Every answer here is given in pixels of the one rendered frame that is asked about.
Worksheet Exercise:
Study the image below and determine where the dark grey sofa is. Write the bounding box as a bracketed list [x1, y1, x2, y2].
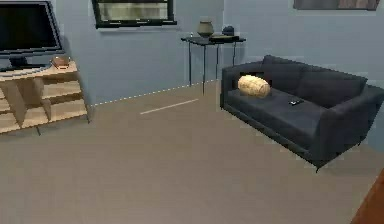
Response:
[219, 54, 384, 174]

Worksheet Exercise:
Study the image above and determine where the flat black book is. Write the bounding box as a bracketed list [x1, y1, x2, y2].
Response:
[208, 34, 241, 43]

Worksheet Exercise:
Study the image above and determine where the black side table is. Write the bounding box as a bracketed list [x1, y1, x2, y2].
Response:
[180, 35, 247, 97]

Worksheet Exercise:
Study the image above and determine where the beige ceramic vase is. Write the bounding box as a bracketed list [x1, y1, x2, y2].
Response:
[196, 20, 215, 38]

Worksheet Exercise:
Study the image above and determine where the tan round pillow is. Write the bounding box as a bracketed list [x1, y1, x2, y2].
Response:
[237, 74, 272, 99]

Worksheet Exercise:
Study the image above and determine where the black framed window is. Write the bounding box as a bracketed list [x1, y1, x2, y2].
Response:
[91, 0, 178, 30]

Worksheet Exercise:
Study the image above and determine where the light wooden television stand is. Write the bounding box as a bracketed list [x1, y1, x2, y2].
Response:
[0, 61, 91, 137]

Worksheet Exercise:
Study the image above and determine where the framed wall picture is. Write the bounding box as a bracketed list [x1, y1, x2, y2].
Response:
[293, 0, 381, 11]

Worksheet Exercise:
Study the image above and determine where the black television set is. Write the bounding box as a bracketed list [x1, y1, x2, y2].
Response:
[0, 0, 65, 72]

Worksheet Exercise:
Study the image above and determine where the small dark round object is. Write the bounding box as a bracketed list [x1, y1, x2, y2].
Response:
[221, 25, 236, 37]

